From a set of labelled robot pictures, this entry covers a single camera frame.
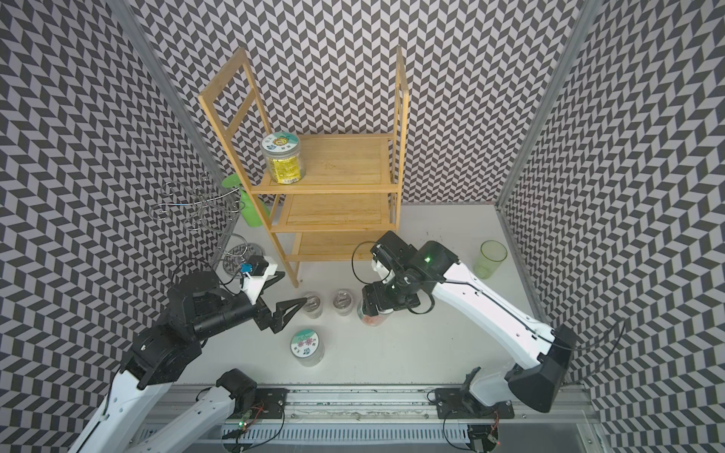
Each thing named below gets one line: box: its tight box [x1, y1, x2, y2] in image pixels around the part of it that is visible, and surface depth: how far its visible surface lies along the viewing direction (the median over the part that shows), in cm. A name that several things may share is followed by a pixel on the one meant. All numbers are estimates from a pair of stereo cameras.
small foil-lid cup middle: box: [333, 288, 355, 317], surface depth 88 cm
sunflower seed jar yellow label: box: [260, 131, 303, 185], surface depth 60 cm
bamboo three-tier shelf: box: [198, 45, 411, 288], surface depth 74 cm
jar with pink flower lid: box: [289, 328, 326, 368], surface depth 77 cm
